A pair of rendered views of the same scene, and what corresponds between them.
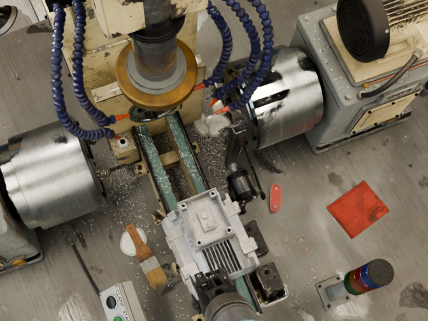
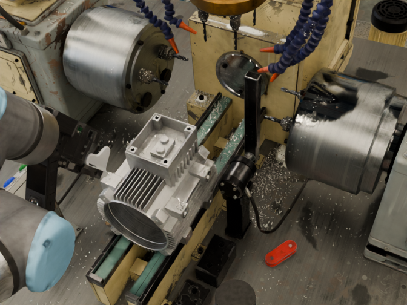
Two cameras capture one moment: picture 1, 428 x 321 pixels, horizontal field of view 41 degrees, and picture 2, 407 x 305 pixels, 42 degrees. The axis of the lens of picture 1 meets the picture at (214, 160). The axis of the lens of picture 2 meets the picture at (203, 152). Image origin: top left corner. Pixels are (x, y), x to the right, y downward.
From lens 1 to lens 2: 0.85 m
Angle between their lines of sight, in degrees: 35
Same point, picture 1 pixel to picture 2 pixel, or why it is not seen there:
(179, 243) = not seen: hidden behind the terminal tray
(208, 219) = (164, 146)
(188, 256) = (125, 172)
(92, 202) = (114, 83)
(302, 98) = (359, 127)
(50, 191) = (92, 44)
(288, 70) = (369, 95)
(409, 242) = not seen: outside the picture
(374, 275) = (224, 292)
